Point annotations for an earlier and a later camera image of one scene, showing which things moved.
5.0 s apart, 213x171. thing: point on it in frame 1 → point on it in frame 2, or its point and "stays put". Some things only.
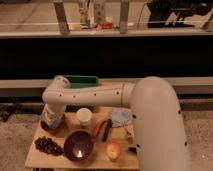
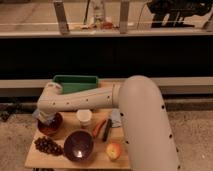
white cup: x=84 y=116 stays put
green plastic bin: x=79 y=81 stays put
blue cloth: x=120 y=116 stays put
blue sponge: x=53 y=119 → x=46 y=118
